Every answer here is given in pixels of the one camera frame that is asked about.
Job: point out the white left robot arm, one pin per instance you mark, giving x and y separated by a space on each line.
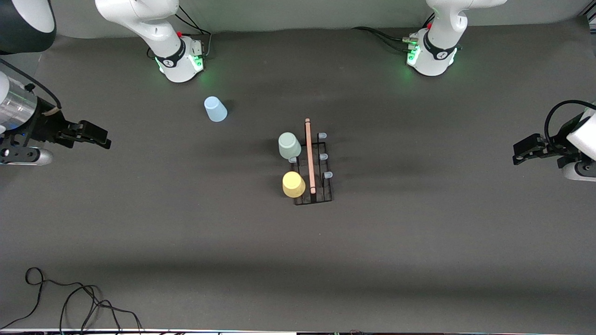
435 60

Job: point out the yellow plastic cup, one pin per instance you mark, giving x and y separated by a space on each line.
294 184

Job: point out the light blue plastic cup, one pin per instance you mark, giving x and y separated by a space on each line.
215 109

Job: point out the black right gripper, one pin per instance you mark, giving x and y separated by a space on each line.
44 124

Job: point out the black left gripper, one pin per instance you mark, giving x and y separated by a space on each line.
551 148

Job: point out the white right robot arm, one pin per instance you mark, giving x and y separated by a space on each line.
177 65

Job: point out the pale green plastic cup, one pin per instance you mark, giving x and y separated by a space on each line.
289 145

